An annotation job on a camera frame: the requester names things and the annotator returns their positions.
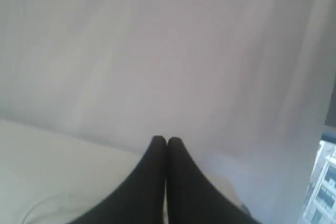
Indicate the building outside window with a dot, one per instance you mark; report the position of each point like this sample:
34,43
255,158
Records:
319,203

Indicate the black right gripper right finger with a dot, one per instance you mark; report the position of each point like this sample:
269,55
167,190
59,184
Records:
191,197

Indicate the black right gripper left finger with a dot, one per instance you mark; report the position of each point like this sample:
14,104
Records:
140,197

